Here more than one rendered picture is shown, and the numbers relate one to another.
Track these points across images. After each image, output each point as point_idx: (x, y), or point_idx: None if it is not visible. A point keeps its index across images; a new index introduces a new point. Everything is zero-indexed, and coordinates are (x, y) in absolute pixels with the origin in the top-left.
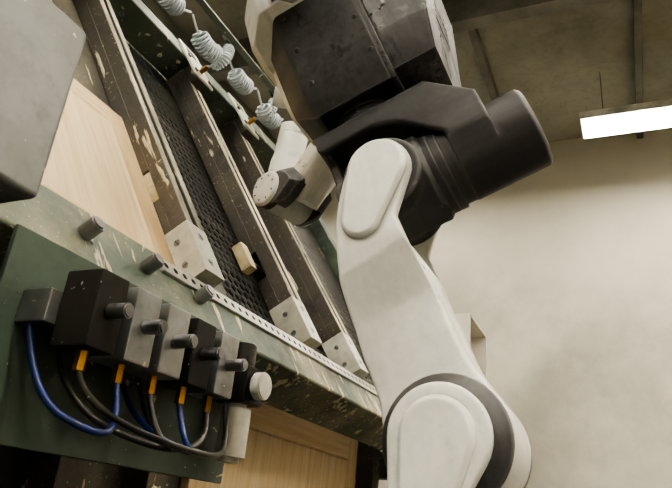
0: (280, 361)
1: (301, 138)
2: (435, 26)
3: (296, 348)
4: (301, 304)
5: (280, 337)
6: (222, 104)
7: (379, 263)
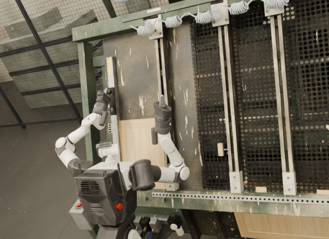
0: (201, 209)
1: (168, 154)
2: (92, 216)
3: (218, 199)
4: (236, 174)
5: (206, 199)
6: (255, 1)
7: None
